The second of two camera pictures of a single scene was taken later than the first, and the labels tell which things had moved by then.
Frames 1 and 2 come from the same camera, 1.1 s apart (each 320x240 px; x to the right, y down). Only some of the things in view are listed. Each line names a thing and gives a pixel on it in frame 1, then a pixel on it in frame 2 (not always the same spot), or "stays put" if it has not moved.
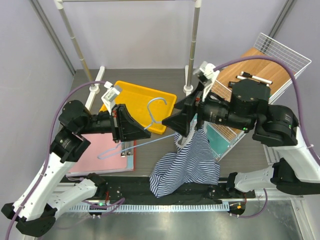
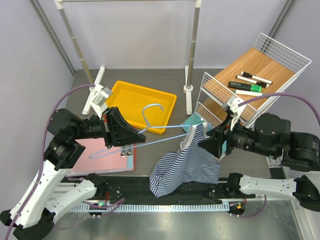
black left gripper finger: x=128 y=122 → x=121 y=131
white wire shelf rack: x=264 y=59 stays put
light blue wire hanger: x=99 y=157 → x=92 y=156
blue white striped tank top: x=194 y=162 stays put
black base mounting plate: x=139 y=190 stays put
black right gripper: x=180 y=121 → x=222 y=132
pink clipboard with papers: x=104 y=154 stays put
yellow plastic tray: x=147 y=107 stays put
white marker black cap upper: x=262 y=80 stays put
